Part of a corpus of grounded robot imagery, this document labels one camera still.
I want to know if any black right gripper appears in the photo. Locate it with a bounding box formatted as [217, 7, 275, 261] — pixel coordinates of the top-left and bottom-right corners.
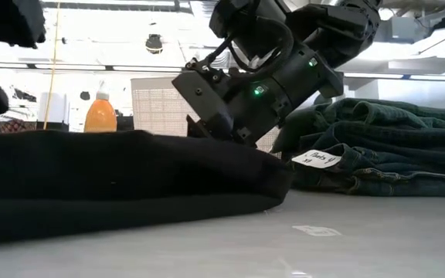
[171, 42, 345, 148]

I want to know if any black garment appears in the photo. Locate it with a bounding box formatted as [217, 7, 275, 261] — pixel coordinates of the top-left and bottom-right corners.
[0, 0, 295, 246]

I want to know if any white paper tag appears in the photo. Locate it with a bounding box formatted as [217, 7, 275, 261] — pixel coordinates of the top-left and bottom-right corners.
[290, 149, 342, 170]

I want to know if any dark green button shirt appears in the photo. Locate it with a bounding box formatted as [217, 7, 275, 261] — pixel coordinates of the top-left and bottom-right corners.
[272, 96, 445, 155]

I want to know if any black zip jacket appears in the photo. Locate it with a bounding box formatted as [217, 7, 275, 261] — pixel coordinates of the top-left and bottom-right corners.
[334, 131, 445, 165]

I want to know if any white perforated laundry basket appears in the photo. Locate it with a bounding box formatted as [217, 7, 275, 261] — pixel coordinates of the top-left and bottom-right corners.
[131, 76, 282, 154]

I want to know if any orange spray bottle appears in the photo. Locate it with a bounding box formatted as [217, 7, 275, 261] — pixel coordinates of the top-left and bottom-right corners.
[83, 80, 118, 134]

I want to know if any long linear ceiling light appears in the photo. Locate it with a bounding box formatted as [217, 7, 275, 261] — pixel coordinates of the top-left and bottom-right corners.
[0, 63, 445, 82]

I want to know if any red patterned cloth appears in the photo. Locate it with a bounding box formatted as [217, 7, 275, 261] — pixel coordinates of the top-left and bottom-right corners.
[0, 119, 26, 134]

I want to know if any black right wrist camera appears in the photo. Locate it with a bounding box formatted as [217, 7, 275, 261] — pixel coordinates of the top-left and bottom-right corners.
[209, 0, 297, 73]

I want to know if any hanging yellow cable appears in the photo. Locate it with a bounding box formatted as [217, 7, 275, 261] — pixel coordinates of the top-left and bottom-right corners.
[42, 0, 61, 131]

